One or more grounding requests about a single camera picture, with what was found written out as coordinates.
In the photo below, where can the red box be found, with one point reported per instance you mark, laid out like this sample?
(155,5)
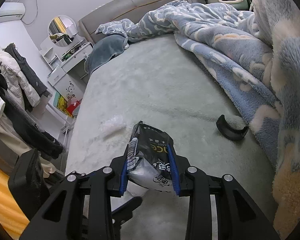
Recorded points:
(70,109)

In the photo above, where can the white air conditioner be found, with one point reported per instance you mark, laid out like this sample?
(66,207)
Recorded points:
(10,11)

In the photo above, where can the clear plastic bottle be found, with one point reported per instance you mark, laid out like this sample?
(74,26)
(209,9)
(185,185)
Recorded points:
(112,125)

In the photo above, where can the blue-grey pillow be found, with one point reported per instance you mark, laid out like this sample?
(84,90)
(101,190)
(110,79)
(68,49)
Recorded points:
(105,50)

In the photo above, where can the black silver snack wrapper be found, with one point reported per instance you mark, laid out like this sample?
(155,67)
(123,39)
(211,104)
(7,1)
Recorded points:
(148,163)

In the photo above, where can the white clothes rack frame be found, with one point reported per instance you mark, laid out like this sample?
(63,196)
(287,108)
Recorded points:
(62,129)

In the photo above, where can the grey knit hanging garment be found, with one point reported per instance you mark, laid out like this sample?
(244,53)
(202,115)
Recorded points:
(31,76)

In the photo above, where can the blue cloud-pattern blanket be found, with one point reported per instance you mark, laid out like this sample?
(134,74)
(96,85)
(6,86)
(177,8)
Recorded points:
(255,57)

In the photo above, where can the black hanging garment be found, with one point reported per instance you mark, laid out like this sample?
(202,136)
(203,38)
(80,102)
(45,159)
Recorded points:
(27,130)

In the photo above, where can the round vanity mirror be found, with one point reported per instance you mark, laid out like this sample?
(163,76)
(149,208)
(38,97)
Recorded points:
(62,30)

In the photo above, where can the white vanity desk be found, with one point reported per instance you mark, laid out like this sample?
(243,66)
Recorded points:
(68,76)

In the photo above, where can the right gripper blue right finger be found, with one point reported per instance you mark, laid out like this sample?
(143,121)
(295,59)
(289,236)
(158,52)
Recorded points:
(174,174)

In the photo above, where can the beige hanging coat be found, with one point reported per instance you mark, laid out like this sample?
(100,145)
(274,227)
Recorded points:
(20,147)

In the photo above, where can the white puffer jacket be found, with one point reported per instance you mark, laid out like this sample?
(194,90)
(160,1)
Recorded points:
(16,81)

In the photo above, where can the grey-green bed mattress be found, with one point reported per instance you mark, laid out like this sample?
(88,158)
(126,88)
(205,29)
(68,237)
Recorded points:
(167,87)

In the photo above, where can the yellow painting canvas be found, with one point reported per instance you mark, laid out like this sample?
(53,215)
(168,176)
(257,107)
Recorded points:
(61,104)

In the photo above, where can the yellow curtain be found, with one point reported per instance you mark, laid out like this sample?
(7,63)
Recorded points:
(12,218)

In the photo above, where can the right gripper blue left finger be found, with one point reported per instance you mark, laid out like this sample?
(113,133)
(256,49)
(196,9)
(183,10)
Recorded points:
(123,176)

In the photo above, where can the grey upholstered headboard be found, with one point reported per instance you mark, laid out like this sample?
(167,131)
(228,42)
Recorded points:
(115,10)

